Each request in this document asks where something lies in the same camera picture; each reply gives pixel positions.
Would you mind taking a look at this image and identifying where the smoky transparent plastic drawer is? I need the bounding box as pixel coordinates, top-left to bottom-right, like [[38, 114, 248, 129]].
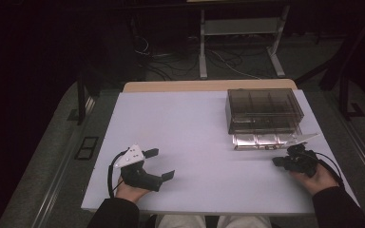
[[231, 132, 302, 152]]

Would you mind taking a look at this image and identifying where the black floor socket plate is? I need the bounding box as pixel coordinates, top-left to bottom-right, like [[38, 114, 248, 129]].
[[74, 136, 100, 162]]

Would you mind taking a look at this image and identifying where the person's left leg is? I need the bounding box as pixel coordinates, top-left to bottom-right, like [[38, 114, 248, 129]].
[[154, 214, 206, 228]]

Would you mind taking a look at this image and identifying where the dark metal stand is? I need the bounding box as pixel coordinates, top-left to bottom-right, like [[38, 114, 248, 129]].
[[294, 9, 365, 122], [67, 70, 103, 126]]

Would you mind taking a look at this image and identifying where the smoky transparent drawer cabinet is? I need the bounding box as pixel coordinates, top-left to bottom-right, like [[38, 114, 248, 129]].
[[224, 87, 305, 136]]

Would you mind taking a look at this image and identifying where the person's right hand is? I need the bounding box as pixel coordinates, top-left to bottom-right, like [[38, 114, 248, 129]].
[[289, 161, 340, 197]]

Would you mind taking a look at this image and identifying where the tangle of floor cables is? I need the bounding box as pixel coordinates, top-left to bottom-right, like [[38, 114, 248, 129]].
[[132, 33, 262, 82]]

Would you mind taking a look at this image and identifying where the hand-held gripper cable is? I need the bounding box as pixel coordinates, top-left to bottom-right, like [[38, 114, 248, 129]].
[[313, 151, 345, 187], [106, 149, 130, 200]]

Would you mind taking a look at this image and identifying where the left hand-held gripper cable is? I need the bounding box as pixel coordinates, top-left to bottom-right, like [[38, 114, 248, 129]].
[[106, 149, 130, 200]]

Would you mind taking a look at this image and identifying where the person's leg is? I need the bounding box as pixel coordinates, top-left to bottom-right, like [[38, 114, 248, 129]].
[[154, 214, 206, 228], [217, 215, 273, 228]]

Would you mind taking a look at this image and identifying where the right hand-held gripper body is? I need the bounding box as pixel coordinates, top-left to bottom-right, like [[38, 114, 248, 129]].
[[285, 132, 320, 179]]

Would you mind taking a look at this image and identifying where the person's right leg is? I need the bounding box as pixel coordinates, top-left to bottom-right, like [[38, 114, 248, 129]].
[[217, 215, 273, 228]]

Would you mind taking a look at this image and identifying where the right hand-held gripper cable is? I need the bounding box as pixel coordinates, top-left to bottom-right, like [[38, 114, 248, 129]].
[[313, 151, 345, 187]]

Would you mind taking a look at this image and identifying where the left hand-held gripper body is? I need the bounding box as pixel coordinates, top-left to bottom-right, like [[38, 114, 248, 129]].
[[113, 143, 164, 193]]

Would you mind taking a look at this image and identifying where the grey metal table frame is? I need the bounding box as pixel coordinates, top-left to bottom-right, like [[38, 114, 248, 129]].
[[198, 4, 292, 81]]

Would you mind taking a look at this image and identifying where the person's left hand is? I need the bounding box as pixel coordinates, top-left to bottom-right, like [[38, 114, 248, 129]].
[[115, 175, 152, 204]]

